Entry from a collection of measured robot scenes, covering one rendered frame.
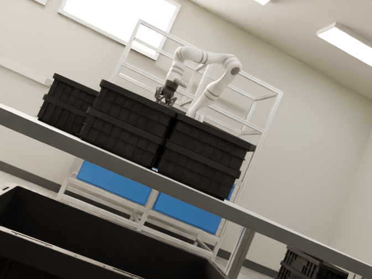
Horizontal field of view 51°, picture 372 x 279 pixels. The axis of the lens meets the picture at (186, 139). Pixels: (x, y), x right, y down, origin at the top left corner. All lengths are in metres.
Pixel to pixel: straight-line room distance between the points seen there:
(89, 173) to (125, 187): 0.37
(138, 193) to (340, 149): 3.02
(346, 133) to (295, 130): 0.76
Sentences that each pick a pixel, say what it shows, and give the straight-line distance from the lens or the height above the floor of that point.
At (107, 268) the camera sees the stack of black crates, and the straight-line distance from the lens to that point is 0.46.
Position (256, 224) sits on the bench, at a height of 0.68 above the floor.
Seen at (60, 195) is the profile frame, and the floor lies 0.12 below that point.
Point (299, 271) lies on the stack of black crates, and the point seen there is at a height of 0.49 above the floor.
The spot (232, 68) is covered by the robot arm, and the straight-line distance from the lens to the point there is 2.18.
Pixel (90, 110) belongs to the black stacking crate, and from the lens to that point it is 1.42.
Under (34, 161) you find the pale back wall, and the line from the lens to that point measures 4.76.
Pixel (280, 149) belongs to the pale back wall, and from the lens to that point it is 5.29.
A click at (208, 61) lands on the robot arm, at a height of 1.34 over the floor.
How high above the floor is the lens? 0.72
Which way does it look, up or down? 6 degrees up
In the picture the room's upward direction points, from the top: 23 degrees clockwise
